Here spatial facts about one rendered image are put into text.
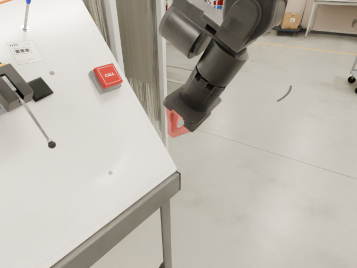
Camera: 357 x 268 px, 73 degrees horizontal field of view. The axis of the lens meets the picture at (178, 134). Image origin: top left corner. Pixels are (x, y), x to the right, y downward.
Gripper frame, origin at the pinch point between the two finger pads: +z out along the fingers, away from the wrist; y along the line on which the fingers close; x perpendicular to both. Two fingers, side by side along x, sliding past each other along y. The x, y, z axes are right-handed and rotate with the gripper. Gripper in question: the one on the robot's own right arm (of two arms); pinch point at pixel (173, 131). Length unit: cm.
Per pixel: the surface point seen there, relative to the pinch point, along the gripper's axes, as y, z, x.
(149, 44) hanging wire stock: -72, 35, -50
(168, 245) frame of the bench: -6, 49, 20
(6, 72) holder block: 15.1, -0.4, -24.7
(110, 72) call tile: -5.1, 4.3, -20.8
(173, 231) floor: -41, 105, 28
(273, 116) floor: -221, 97, 45
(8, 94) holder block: 17.0, 0.9, -21.7
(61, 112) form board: 7.7, 9.8, -20.3
